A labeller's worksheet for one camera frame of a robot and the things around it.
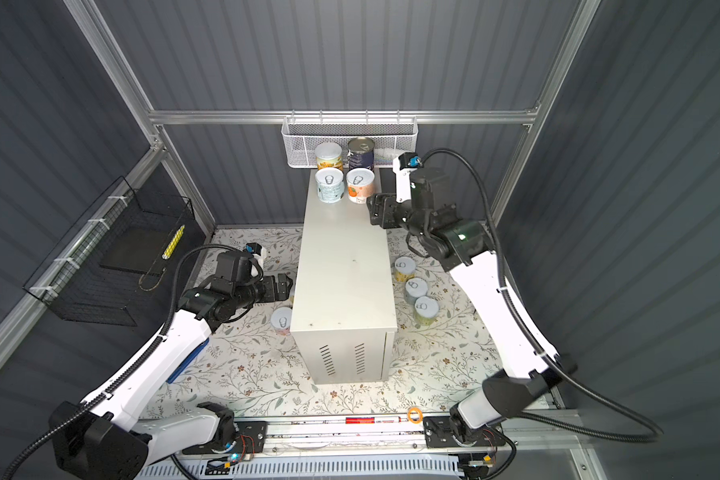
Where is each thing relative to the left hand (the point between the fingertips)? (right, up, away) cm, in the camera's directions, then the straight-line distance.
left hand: (276, 282), depth 80 cm
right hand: (+29, +19, -14) cm, 37 cm away
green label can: (+43, -10, +12) cm, 46 cm away
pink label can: (-1, -12, +9) cm, 15 cm away
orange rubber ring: (+38, -35, -3) cm, 52 cm away
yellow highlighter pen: (-27, +11, -1) cm, 29 cm away
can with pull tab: (+40, -4, +16) cm, 44 cm away
